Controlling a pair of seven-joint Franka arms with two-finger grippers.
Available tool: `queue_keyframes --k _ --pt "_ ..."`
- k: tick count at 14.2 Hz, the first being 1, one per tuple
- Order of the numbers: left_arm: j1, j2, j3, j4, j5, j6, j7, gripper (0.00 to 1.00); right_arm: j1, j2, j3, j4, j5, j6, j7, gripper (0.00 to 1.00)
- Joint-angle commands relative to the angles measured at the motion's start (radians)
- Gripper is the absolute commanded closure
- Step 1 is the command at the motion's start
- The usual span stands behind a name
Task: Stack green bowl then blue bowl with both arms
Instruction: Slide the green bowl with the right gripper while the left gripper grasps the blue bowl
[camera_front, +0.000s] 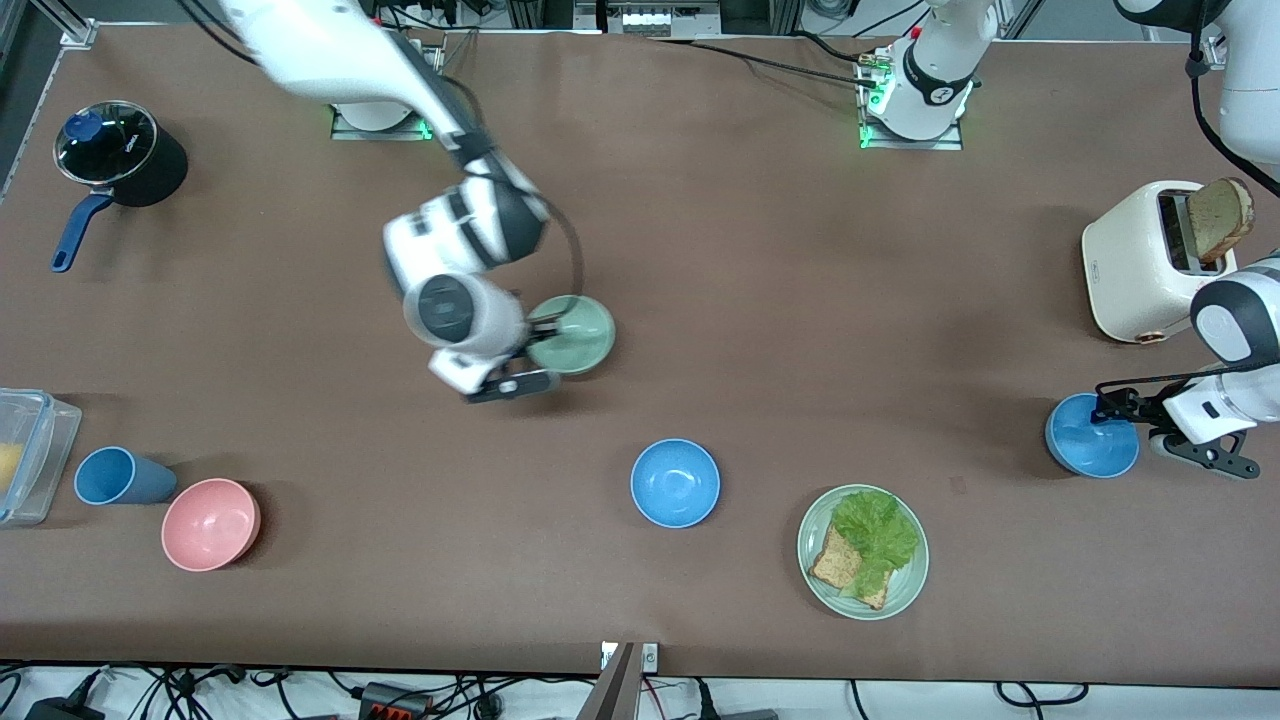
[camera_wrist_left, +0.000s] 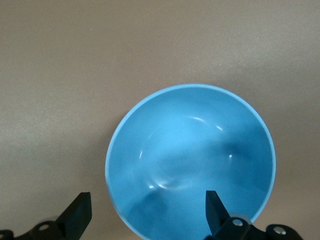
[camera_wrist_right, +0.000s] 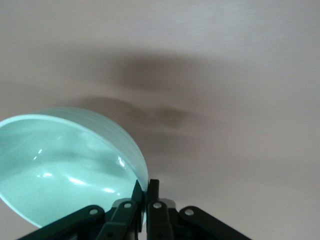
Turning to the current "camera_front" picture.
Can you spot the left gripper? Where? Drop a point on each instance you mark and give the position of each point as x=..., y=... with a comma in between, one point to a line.
x=1146, y=406

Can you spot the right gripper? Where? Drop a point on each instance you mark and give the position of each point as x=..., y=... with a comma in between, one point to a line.
x=534, y=336

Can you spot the pale green bowl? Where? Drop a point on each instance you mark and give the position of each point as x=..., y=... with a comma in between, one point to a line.
x=585, y=340

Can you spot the blue bowl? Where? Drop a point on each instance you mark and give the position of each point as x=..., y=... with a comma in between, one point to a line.
x=675, y=483
x=1085, y=450

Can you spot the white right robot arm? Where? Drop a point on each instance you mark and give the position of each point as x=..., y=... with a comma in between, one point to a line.
x=330, y=50

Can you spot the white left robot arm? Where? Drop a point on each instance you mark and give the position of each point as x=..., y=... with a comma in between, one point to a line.
x=940, y=70

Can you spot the pink bowl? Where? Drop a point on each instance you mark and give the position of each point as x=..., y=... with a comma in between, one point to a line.
x=210, y=525

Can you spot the cream white toaster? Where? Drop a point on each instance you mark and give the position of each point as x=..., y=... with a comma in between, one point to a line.
x=1130, y=260

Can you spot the brown bread slice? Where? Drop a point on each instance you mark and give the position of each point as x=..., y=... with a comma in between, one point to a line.
x=1220, y=215

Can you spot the green lettuce leaf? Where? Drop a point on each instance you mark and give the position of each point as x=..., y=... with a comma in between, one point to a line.
x=880, y=530

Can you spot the pale green plate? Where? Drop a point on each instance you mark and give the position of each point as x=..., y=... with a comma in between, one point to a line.
x=905, y=590

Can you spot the metal control box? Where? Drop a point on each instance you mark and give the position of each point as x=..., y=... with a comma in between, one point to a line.
x=650, y=18

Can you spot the brown toast slice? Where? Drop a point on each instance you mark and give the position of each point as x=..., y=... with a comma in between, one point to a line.
x=832, y=568

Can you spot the grey metal pole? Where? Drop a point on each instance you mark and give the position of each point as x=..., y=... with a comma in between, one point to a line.
x=612, y=695

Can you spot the black orange power strip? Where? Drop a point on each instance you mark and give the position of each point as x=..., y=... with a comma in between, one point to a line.
x=395, y=703

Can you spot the blue cup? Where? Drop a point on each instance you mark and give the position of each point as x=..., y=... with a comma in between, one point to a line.
x=120, y=478

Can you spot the glass lid blue knob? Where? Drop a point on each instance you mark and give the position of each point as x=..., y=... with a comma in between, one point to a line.
x=120, y=140

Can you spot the clear plastic container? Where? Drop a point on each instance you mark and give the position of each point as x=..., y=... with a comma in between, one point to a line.
x=45, y=450

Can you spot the yellow food piece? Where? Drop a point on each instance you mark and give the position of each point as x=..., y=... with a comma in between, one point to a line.
x=8, y=468

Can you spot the black power adapter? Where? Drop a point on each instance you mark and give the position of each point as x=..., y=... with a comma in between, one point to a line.
x=60, y=711

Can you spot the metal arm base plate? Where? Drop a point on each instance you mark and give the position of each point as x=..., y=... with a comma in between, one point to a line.
x=400, y=132
x=915, y=144

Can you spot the white mounting bracket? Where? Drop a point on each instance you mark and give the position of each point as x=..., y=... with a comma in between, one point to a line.
x=650, y=657

